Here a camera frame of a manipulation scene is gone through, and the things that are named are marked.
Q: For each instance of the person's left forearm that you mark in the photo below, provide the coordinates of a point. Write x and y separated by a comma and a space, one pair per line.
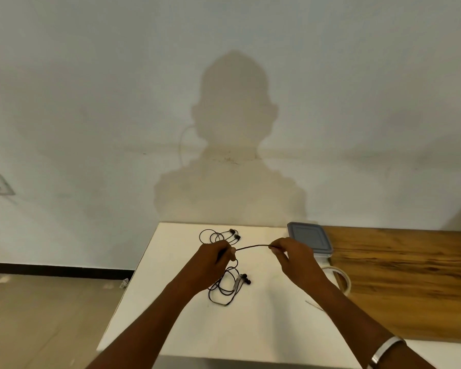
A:
146, 330

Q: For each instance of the person's right hand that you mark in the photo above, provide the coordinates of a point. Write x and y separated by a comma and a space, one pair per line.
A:
299, 261

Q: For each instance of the brown wooden board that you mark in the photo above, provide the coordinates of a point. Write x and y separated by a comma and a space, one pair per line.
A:
407, 284

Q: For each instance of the small clear plastic scrap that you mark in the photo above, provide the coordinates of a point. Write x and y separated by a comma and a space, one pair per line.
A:
124, 284

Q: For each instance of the container with grey lid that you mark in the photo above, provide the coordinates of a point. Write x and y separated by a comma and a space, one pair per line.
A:
309, 236

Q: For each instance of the clear tape roll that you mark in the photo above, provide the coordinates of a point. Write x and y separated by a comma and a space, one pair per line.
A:
348, 284

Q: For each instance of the white wall socket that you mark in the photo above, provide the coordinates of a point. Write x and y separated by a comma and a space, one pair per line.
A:
2, 182

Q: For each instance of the black skirting board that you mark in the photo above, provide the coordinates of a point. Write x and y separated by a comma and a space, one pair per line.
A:
61, 270

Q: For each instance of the person's right forearm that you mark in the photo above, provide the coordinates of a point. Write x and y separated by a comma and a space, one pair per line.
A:
353, 326

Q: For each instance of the person's left hand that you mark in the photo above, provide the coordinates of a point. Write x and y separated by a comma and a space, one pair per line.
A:
207, 265

